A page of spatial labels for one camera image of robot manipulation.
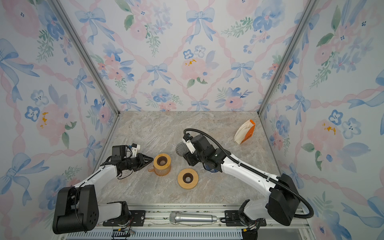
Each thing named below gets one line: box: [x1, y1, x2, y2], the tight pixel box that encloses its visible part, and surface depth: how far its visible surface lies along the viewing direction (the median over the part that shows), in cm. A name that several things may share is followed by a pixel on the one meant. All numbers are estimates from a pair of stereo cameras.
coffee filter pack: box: [233, 119, 256, 145], surface depth 102 cm
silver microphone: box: [169, 212, 218, 224], surface depth 73 cm
